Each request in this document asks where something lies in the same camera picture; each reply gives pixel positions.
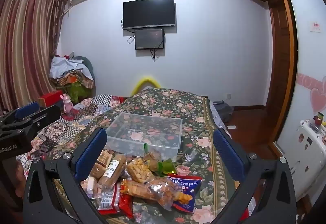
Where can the small colourful ornament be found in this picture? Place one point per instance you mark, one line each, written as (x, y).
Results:
(319, 119)

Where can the red snack packet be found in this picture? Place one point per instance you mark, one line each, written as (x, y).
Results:
(114, 201)

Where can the large black wall television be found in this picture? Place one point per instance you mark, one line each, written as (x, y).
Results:
(149, 13)

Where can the checkered patchwork quilt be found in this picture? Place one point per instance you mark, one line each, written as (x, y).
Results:
(86, 114)

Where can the striped curtain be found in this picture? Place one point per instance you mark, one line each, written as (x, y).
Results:
(25, 48)

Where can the white paper sheet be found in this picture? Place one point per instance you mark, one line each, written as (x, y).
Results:
(231, 127)

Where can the blue biscuit packet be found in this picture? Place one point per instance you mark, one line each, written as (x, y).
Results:
(188, 188)

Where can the clear white-label bread packet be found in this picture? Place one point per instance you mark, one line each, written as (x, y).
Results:
(112, 170)

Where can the pink wafer packet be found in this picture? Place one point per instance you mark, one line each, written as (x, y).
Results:
(91, 186)

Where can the red box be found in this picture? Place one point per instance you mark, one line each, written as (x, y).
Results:
(51, 98)

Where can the pink plush toy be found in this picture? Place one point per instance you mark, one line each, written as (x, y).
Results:
(67, 105)

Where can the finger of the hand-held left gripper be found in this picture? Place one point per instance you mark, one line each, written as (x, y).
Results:
(26, 109)
(44, 115)

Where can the clear yellow cracker packet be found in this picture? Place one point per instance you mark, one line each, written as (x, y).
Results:
(137, 170)

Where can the clear orange twist snack packet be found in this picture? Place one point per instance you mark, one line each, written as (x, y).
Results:
(155, 192)

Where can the yellow hoop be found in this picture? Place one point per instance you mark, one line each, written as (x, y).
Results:
(138, 83)

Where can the pile of clothes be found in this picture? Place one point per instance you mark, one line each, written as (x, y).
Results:
(71, 73)

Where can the small red-white door sign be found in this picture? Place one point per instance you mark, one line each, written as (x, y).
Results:
(316, 26)

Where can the grey bag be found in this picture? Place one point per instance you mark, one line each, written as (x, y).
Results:
(222, 110)

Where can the clear plain bread packet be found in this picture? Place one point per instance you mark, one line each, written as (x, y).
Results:
(100, 162)

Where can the white sticker-covered appliance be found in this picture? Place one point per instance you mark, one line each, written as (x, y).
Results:
(303, 157)

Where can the green-edged cookie packet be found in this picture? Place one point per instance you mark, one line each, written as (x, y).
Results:
(163, 165)

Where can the wooden door frame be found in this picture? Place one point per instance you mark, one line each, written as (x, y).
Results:
(280, 61)

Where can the small black wall monitor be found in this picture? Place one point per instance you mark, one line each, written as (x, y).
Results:
(149, 38)

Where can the clear plastic storage container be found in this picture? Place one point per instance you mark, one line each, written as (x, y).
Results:
(145, 134)

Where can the white heart-decorated wardrobe door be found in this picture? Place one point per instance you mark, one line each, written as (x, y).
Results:
(308, 61)

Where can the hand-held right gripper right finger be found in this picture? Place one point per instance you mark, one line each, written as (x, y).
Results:
(226, 152)

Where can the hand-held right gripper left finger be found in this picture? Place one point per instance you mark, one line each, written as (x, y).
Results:
(89, 155)

